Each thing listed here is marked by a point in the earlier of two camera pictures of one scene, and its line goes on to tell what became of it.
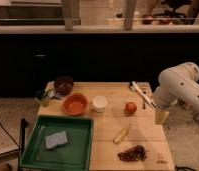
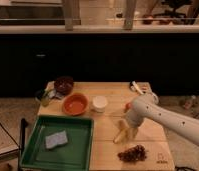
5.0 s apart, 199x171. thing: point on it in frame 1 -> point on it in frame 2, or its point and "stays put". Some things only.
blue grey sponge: x=56 y=139 stays put
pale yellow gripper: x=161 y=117 -> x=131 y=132
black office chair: x=172 y=6 stays put
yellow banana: x=121 y=135 stays put
